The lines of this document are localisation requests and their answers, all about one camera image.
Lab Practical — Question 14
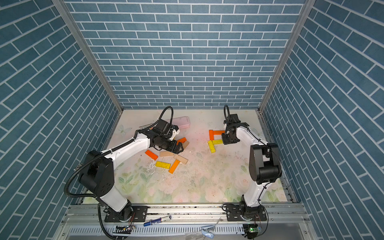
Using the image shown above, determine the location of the orange block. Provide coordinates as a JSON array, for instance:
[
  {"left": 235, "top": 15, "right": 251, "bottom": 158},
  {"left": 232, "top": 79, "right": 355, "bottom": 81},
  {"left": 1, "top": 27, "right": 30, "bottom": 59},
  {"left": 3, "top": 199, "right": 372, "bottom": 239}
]
[
  {"left": 209, "top": 130, "right": 214, "bottom": 141},
  {"left": 145, "top": 150, "right": 158, "bottom": 161},
  {"left": 177, "top": 138, "right": 187, "bottom": 143},
  {"left": 213, "top": 130, "right": 225, "bottom": 135},
  {"left": 169, "top": 160, "right": 180, "bottom": 174}
]

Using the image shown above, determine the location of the natural wood block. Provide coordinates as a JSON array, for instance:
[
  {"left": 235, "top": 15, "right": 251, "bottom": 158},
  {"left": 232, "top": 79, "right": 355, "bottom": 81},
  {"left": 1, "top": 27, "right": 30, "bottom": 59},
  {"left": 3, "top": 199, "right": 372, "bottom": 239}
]
[
  {"left": 183, "top": 141, "right": 190, "bottom": 149},
  {"left": 159, "top": 151, "right": 174, "bottom": 157},
  {"left": 174, "top": 154, "right": 188, "bottom": 165}
]

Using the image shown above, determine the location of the yellow block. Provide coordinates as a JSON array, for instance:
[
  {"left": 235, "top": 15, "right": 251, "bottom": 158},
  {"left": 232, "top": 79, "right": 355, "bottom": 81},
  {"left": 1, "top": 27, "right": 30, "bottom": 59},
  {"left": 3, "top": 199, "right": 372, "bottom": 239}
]
[
  {"left": 155, "top": 161, "right": 171, "bottom": 169},
  {"left": 208, "top": 140, "right": 216, "bottom": 153},
  {"left": 212, "top": 140, "right": 223, "bottom": 145}
]

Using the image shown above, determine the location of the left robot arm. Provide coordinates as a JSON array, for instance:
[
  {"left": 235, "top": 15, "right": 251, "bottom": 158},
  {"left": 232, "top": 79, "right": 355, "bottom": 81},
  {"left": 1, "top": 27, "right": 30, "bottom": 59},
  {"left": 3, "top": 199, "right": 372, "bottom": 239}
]
[{"left": 78, "top": 119, "right": 184, "bottom": 222}]

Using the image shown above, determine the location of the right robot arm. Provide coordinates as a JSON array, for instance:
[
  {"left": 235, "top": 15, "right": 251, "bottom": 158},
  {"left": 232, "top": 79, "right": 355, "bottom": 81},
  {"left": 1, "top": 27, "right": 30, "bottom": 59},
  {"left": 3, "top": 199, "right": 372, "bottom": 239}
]
[{"left": 222, "top": 106, "right": 282, "bottom": 221}]

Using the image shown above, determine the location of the pink pencil case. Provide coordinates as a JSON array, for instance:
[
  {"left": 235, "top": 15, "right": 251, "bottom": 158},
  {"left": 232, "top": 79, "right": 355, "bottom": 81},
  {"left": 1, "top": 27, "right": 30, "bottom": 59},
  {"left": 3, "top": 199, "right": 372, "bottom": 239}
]
[{"left": 172, "top": 116, "right": 191, "bottom": 130}]

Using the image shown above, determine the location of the blue screwdriver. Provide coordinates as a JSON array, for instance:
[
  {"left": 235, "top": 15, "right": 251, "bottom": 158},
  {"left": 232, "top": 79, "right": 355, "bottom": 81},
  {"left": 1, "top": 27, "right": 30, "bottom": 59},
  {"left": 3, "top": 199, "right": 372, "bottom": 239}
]
[{"left": 144, "top": 215, "right": 172, "bottom": 227}]

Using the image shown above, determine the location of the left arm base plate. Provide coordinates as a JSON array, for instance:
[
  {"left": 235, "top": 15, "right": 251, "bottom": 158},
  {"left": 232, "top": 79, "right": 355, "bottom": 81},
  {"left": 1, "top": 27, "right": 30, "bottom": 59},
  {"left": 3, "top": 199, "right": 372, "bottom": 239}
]
[{"left": 103, "top": 206, "right": 149, "bottom": 223}]

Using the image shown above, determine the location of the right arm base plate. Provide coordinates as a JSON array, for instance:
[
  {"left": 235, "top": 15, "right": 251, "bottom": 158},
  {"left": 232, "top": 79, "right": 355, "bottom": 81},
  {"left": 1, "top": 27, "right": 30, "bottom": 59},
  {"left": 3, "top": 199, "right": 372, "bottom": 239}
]
[{"left": 221, "top": 203, "right": 267, "bottom": 222}]

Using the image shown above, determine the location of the aluminium rail frame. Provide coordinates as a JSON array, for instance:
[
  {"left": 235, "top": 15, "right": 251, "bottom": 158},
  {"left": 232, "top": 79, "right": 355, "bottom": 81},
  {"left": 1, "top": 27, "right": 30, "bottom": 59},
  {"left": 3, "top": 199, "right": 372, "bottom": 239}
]
[{"left": 53, "top": 202, "right": 317, "bottom": 240}]

